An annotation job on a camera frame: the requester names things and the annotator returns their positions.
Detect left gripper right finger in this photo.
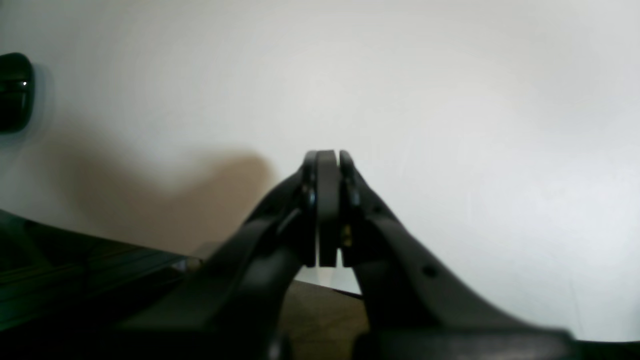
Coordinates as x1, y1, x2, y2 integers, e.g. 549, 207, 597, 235
316, 150, 639, 360

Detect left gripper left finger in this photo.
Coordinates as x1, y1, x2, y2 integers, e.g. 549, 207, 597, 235
100, 151, 317, 360

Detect black computer mouse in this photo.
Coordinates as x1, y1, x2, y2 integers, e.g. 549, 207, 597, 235
0, 52, 35, 134

